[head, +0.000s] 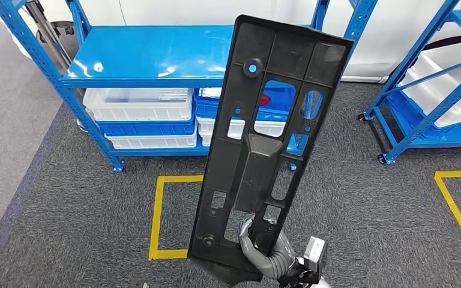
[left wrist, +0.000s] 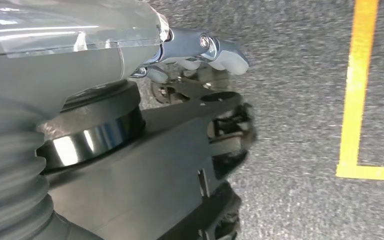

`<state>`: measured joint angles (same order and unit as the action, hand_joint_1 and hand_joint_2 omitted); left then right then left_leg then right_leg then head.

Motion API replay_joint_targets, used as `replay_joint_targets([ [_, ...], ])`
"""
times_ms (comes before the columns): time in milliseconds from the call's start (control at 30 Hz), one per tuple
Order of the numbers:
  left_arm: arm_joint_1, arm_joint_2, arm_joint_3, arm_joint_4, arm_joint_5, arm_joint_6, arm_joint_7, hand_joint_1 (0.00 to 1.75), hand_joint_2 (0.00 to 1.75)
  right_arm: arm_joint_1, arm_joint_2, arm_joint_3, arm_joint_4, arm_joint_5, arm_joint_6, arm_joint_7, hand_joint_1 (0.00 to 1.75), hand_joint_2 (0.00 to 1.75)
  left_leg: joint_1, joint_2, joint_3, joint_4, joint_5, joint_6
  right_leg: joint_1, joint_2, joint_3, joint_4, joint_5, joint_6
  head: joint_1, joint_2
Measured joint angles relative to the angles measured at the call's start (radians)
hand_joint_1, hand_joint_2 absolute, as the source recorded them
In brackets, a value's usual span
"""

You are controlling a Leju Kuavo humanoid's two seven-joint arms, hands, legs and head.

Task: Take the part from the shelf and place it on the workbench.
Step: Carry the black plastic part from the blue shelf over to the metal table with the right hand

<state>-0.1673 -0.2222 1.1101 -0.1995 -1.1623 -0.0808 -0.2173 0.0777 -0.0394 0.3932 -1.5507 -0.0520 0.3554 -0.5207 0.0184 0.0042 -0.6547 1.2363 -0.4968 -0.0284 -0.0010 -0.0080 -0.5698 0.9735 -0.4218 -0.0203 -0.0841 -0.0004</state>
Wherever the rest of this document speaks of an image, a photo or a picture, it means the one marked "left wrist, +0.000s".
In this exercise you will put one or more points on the yellow floor tape square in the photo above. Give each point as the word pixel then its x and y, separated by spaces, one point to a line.
pixel 359 66

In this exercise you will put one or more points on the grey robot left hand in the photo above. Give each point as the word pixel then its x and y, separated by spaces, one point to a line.
pixel 46 66

